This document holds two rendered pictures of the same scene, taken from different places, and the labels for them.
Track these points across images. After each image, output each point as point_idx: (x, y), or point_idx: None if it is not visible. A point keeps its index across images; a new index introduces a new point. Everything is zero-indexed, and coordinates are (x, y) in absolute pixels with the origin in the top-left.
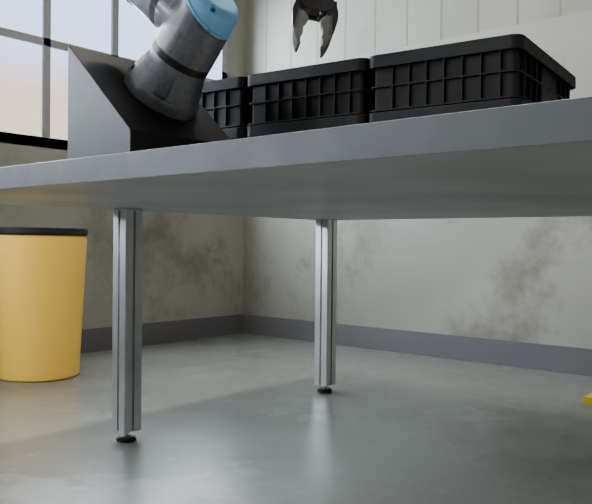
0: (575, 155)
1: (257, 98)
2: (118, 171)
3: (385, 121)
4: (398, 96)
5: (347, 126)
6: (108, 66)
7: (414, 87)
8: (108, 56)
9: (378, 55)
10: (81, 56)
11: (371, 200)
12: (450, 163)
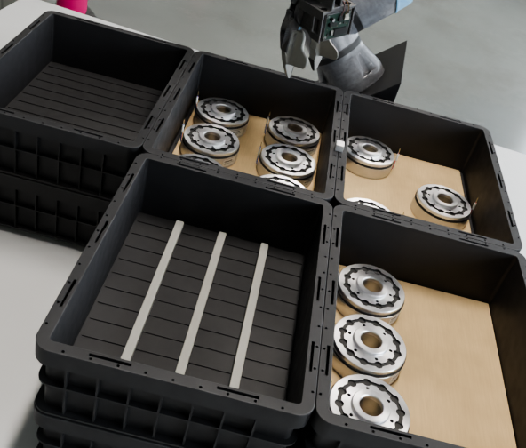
0: None
1: (322, 109)
2: None
3: (113, 23)
4: (157, 80)
5: (130, 28)
6: (386, 58)
7: (142, 69)
8: (402, 54)
9: (182, 45)
10: (394, 47)
11: None
12: None
